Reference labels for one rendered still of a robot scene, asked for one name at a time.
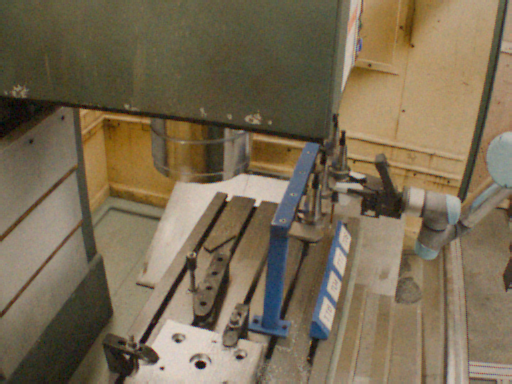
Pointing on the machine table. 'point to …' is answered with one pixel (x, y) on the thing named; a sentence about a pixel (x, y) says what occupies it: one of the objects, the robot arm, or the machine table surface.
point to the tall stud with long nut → (192, 269)
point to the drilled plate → (172, 351)
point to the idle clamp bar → (219, 269)
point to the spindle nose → (199, 151)
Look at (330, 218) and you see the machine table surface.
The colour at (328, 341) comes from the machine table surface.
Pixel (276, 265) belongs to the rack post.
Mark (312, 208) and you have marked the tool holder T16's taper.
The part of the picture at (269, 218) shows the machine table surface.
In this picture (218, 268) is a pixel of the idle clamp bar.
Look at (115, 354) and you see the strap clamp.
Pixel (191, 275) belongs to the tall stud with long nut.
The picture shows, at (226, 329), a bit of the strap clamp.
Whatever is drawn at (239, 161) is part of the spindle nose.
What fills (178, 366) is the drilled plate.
